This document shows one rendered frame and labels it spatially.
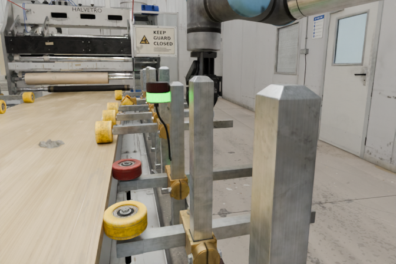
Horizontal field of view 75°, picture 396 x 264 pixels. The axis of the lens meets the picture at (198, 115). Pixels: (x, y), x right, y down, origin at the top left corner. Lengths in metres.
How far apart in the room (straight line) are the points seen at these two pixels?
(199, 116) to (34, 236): 0.34
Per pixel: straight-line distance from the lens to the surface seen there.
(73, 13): 3.34
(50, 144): 1.02
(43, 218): 0.58
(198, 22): 0.67
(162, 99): 0.65
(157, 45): 2.96
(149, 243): 0.56
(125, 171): 0.73
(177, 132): 0.69
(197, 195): 0.48
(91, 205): 0.59
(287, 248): 0.24
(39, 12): 3.41
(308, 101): 0.20
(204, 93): 0.42
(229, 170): 0.82
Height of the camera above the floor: 1.18
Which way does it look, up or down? 11 degrees down
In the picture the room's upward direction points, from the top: straight up
